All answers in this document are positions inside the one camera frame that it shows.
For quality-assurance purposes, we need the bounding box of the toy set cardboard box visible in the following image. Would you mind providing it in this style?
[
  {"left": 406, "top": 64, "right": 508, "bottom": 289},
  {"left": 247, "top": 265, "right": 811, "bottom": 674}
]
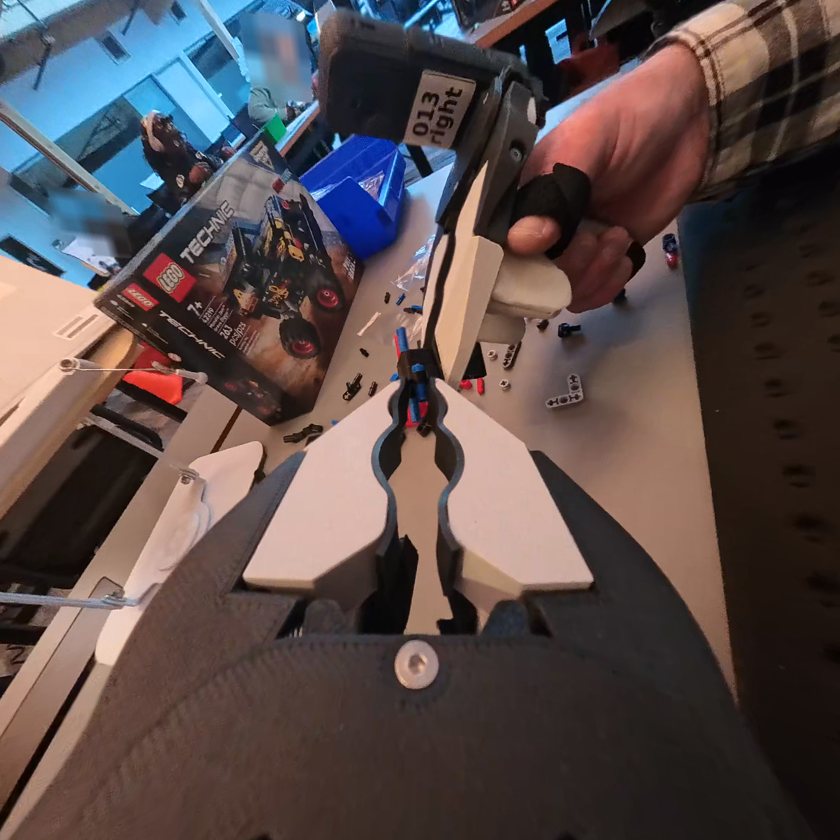
[{"left": 95, "top": 131, "right": 365, "bottom": 426}]

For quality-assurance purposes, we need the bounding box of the person's right hand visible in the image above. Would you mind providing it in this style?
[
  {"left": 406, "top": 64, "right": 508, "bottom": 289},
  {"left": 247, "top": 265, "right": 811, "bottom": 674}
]
[{"left": 505, "top": 42, "right": 714, "bottom": 314}]

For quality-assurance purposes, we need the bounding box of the grey desk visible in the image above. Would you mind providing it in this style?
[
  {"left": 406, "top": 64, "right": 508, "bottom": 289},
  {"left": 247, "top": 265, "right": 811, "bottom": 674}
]
[{"left": 0, "top": 164, "right": 736, "bottom": 788}]

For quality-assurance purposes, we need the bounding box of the black dimpled panel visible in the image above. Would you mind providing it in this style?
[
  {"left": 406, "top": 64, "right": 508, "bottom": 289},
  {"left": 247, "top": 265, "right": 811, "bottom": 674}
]
[{"left": 679, "top": 151, "right": 840, "bottom": 840}]

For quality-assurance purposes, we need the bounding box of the white book stand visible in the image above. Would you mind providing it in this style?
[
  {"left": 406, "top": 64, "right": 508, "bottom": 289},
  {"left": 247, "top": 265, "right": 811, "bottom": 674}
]
[{"left": 0, "top": 322, "right": 266, "bottom": 664}]

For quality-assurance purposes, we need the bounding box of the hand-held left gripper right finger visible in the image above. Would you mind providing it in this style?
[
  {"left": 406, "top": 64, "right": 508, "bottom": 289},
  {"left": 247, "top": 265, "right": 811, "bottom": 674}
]
[{"left": 428, "top": 379, "right": 595, "bottom": 632}]

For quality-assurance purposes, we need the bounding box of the black blue toy brick assembly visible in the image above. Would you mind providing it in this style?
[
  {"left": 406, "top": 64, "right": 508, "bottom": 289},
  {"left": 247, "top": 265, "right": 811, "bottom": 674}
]
[{"left": 392, "top": 328, "right": 439, "bottom": 437}]

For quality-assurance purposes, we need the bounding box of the clear plastic bag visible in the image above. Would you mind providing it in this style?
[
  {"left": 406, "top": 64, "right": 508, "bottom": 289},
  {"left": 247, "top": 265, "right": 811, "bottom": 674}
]
[
  {"left": 392, "top": 239, "right": 439, "bottom": 293},
  {"left": 357, "top": 311, "right": 403, "bottom": 342}
]

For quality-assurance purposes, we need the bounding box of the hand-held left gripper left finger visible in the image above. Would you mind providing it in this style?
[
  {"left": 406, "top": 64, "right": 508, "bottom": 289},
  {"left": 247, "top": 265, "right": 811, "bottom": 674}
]
[{"left": 243, "top": 382, "right": 421, "bottom": 632}]

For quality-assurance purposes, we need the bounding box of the orange cone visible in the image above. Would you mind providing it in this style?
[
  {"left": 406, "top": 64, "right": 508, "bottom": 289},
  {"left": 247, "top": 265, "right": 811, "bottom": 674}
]
[{"left": 121, "top": 367, "right": 186, "bottom": 406}]

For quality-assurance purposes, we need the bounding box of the small blue bin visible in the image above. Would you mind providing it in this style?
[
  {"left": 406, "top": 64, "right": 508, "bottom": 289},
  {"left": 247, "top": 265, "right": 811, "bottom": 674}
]
[{"left": 298, "top": 134, "right": 408, "bottom": 260}]

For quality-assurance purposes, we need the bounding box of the person's right forearm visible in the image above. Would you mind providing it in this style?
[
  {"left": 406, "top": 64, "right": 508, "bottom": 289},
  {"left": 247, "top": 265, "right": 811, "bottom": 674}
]
[{"left": 646, "top": 0, "right": 840, "bottom": 201}]

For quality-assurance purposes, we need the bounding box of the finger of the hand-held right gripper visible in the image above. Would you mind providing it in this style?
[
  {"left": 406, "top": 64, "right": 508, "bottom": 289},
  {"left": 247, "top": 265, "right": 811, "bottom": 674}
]
[
  {"left": 435, "top": 161, "right": 509, "bottom": 388},
  {"left": 422, "top": 233, "right": 454, "bottom": 352}
]

